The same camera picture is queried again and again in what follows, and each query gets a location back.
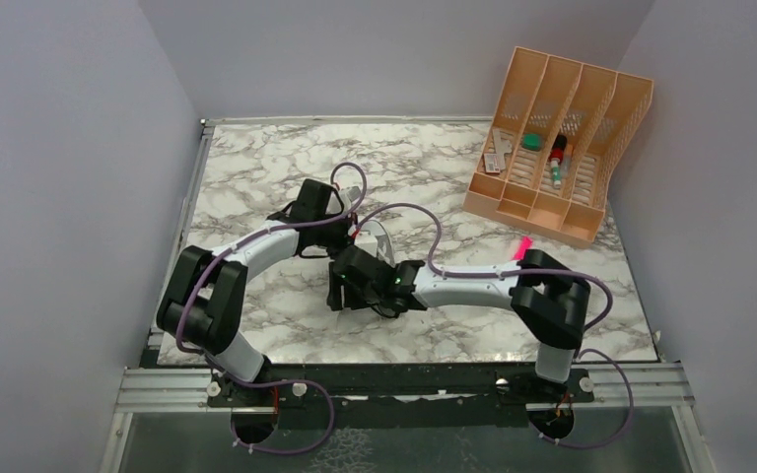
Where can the pink plastic bar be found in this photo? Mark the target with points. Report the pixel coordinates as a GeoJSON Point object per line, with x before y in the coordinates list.
{"type": "Point", "coordinates": [524, 246]}

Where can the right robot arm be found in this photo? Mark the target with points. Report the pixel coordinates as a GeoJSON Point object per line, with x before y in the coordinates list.
{"type": "Point", "coordinates": [547, 297]}

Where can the orange desk organizer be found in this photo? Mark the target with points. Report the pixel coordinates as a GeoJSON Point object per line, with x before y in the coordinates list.
{"type": "Point", "coordinates": [559, 131]}

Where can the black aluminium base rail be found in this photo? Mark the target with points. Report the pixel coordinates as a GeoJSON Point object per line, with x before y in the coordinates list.
{"type": "Point", "coordinates": [364, 396]}

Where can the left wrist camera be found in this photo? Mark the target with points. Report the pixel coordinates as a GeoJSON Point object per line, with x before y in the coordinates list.
{"type": "Point", "coordinates": [343, 199]}

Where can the white green tube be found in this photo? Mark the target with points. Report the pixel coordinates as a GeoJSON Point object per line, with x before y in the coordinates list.
{"type": "Point", "coordinates": [556, 174]}

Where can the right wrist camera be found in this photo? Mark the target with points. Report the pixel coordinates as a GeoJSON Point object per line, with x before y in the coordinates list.
{"type": "Point", "coordinates": [367, 240]}

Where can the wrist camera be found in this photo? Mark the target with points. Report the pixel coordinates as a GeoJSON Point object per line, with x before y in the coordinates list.
{"type": "Point", "coordinates": [343, 199]}
{"type": "Point", "coordinates": [367, 240]}

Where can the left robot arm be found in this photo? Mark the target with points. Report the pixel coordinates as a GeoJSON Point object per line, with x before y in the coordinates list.
{"type": "Point", "coordinates": [203, 301]}

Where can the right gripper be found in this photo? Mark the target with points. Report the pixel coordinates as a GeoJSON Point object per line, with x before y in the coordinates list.
{"type": "Point", "coordinates": [334, 299]}

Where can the grey card pieces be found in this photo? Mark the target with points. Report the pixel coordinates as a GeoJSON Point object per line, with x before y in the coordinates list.
{"type": "Point", "coordinates": [497, 151]}

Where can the grey canvas sneaker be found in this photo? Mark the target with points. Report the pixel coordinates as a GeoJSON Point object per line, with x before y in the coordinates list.
{"type": "Point", "coordinates": [386, 253]}

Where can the red black marker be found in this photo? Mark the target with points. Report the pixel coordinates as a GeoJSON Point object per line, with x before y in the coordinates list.
{"type": "Point", "coordinates": [558, 149]}

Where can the green round cap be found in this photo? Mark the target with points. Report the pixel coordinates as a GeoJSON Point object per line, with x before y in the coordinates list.
{"type": "Point", "coordinates": [532, 142]}

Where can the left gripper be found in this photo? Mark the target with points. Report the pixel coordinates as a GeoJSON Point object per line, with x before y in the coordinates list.
{"type": "Point", "coordinates": [351, 219]}

